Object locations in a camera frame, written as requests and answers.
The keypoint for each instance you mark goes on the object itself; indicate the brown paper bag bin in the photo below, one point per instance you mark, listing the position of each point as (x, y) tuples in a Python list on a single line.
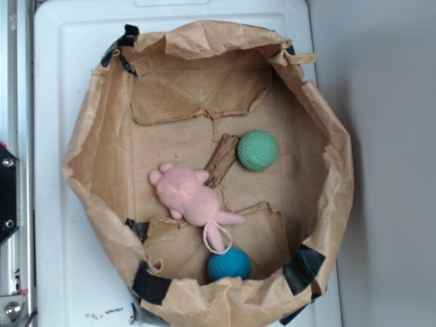
[(172, 96)]

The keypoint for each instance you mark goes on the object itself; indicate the brown wood piece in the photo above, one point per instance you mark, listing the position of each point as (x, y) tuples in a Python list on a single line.
[(222, 160)]

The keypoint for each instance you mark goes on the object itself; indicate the blue foam ball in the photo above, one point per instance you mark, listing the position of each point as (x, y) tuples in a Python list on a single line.
[(234, 263)]

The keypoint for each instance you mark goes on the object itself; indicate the green foam ball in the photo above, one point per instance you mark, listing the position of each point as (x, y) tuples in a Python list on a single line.
[(257, 150)]

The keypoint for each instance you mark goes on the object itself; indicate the aluminium frame rail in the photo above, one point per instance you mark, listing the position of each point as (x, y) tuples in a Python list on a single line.
[(18, 294)]

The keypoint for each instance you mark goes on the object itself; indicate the pink plush bunny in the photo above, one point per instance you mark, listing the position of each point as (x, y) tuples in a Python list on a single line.
[(183, 191)]

